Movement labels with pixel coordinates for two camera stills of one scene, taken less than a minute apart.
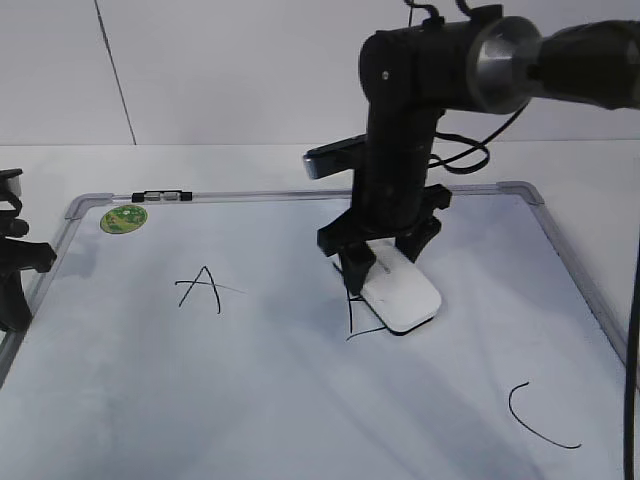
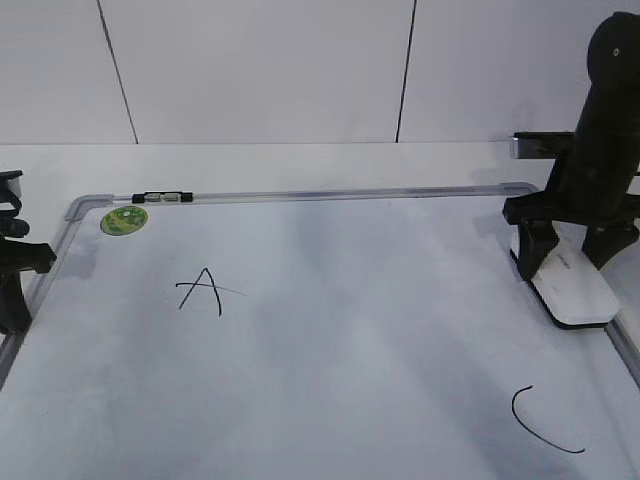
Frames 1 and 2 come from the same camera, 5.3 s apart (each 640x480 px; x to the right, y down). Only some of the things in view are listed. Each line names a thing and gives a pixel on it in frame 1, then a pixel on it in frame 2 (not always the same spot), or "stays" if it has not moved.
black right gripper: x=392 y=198 → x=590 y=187
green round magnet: x=123 y=218 stays
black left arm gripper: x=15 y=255 stays
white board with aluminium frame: x=201 y=335 stays
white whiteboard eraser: x=401 y=294 → x=573 y=288
